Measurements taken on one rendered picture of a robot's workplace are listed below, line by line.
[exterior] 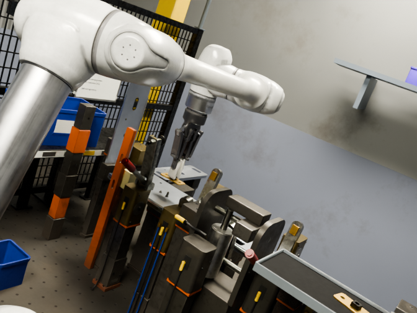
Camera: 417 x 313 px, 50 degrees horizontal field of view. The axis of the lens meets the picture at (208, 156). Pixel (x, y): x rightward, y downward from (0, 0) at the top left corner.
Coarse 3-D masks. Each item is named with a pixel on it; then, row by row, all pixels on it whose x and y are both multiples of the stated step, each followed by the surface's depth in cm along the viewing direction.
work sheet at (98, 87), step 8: (88, 80) 176; (96, 80) 179; (104, 80) 182; (112, 80) 186; (80, 88) 174; (88, 88) 177; (96, 88) 181; (104, 88) 184; (112, 88) 188; (80, 96) 176; (88, 96) 179; (96, 96) 182; (104, 96) 186; (112, 96) 190
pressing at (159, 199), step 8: (160, 184) 160; (168, 184) 163; (152, 192) 151; (176, 192) 159; (152, 200) 144; (160, 200) 147; (168, 200) 149; (176, 200) 152; (160, 208) 140; (240, 240) 139; (240, 248) 133; (248, 248) 135
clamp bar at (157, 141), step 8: (152, 136) 133; (160, 136) 136; (152, 144) 132; (160, 144) 133; (152, 152) 133; (144, 160) 136; (152, 160) 134; (144, 168) 136; (152, 168) 135; (144, 176) 137; (152, 176) 137
